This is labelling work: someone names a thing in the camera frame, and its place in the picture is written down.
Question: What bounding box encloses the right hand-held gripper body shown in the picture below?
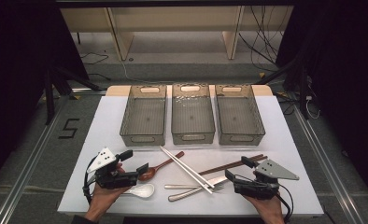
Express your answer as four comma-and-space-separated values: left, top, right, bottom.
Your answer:
233, 159, 300, 201

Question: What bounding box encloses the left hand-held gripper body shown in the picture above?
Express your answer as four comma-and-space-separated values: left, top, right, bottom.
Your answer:
86, 147, 140, 190

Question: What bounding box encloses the brown wooden spoon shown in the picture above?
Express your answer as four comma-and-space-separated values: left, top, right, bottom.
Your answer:
137, 150, 185, 182

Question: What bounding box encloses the white soup spoon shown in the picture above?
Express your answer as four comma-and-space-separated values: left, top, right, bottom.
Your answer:
121, 183, 155, 199

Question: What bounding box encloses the metal fork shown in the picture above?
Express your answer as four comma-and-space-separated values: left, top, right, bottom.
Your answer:
163, 183, 226, 192

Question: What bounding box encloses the smoky transparent plastic bin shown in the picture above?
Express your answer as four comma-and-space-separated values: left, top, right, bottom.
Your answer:
171, 83, 217, 146
119, 84, 168, 147
214, 84, 266, 147

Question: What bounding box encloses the metal table knife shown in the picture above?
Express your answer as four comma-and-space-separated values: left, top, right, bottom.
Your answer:
167, 175, 229, 203

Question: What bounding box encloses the person's right hand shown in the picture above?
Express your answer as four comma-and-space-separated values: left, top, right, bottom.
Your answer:
243, 194, 286, 224

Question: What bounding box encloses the person's left hand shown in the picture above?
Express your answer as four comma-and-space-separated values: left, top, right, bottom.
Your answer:
84, 184, 133, 220

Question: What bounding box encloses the black tripod stand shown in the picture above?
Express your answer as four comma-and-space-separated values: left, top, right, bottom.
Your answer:
43, 65, 103, 125
255, 55, 311, 120

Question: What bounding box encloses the black curtain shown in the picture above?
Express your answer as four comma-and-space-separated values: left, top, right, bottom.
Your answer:
0, 0, 91, 190
276, 0, 368, 208

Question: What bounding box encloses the light wooden desk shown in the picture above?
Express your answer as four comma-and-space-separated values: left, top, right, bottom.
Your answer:
60, 6, 295, 62

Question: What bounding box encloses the metal floor rail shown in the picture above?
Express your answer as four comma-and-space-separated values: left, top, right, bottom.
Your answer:
292, 104, 365, 224
0, 88, 107, 224

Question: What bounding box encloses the white plug cable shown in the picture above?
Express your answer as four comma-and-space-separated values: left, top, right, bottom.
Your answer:
304, 94, 322, 120

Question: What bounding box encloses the white floor cable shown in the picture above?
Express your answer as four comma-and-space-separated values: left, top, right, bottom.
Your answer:
120, 59, 174, 86

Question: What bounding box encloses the black floor cable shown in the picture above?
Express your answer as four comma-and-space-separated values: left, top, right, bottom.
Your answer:
78, 50, 110, 66

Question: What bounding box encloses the bundle of black cables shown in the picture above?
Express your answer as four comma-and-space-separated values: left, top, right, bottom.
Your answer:
237, 6, 287, 73

